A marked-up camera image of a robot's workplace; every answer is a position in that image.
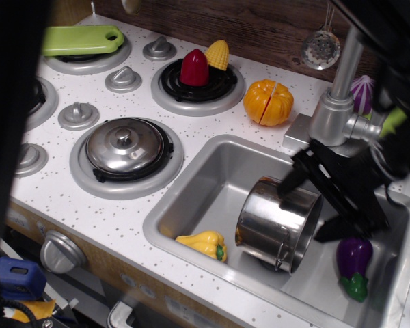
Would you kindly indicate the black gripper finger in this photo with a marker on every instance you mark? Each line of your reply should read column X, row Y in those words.
column 295, row 178
column 332, row 230

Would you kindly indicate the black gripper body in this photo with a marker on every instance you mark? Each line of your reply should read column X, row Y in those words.
column 348, row 184

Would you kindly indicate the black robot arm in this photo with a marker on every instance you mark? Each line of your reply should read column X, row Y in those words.
column 105, row 220

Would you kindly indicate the silver sink basin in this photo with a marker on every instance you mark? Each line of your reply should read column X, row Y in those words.
column 209, row 195

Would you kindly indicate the stainless steel pot lid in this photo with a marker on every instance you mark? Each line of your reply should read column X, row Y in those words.
column 127, row 147

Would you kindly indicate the purple toy eggplant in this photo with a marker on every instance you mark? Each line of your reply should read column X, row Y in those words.
column 353, row 256

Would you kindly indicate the silver toy faucet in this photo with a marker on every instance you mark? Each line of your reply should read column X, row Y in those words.
column 334, row 122

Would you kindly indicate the orange toy pumpkin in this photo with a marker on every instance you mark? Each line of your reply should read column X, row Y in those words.
column 268, row 103

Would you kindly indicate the green toy leaf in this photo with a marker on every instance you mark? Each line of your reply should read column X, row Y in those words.
column 395, row 118

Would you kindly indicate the purple white toy vegetable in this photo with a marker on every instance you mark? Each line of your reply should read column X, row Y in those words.
column 362, row 89

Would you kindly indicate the yellow toy bell pepper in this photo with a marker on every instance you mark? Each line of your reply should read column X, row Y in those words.
column 210, row 243

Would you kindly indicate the black coil burner back right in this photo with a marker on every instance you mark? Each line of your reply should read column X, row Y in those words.
column 220, row 83

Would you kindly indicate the black coil burner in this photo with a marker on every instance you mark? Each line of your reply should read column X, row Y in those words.
column 38, row 97
column 220, row 83

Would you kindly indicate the hanging metal strainer spoon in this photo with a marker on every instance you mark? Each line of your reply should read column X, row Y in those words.
column 321, row 49

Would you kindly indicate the yellow toy corn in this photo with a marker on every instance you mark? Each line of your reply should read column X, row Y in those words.
column 218, row 55

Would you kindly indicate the red toy pepper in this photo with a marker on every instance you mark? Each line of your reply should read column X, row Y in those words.
column 194, row 69

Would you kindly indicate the silver stove knob back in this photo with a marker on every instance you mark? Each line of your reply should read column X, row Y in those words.
column 159, row 50

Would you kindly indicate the silver stove knob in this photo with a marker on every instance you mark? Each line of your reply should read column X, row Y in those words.
column 159, row 50
column 32, row 159
column 124, row 80
column 78, row 116

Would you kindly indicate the silver stove knob middle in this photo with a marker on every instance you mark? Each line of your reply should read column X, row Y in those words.
column 124, row 80

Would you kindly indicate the silver stove knob centre left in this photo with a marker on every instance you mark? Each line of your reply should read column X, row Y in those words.
column 78, row 116

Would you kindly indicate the silver oven dial knob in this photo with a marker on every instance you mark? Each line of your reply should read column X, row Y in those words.
column 59, row 254

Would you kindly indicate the silver stove knob front left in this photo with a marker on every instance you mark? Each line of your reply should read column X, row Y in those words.
column 32, row 159

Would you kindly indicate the black coil burner left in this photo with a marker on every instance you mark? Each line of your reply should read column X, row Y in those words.
column 38, row 97

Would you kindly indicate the green plastic cutting board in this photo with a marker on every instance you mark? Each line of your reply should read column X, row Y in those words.
column 81, row 40

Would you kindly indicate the blue clamp tool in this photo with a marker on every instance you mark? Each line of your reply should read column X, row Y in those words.
column 21, row 280

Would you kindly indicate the silver oven door handle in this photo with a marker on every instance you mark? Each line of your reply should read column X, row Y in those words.
column 121, row 315

